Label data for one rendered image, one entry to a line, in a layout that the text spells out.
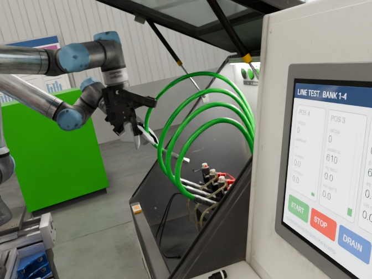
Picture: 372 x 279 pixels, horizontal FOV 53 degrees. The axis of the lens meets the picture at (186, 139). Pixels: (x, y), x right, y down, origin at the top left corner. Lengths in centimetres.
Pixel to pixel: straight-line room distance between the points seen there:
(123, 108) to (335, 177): 70
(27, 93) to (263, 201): 85
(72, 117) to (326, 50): 87
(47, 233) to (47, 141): 303
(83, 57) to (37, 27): 666
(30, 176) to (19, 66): 347
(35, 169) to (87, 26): 392
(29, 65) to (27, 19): 666
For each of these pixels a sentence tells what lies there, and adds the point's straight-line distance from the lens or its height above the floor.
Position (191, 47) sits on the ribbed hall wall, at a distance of 807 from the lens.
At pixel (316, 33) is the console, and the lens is 70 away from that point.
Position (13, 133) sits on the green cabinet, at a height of 100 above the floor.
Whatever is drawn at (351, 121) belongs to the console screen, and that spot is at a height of 136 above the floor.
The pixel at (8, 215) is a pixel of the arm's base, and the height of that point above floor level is 106.
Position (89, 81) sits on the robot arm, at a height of 146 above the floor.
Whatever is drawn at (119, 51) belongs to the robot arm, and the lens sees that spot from 114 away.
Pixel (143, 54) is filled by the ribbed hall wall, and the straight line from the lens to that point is 781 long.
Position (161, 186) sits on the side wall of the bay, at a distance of 156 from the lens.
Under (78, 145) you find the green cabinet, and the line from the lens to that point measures 451.
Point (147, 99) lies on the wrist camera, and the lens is 116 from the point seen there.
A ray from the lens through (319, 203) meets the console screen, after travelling 67.
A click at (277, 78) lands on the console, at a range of 80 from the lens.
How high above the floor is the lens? 151
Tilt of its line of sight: 13 degrees down
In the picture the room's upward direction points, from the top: 11 degrees counter-clockwise
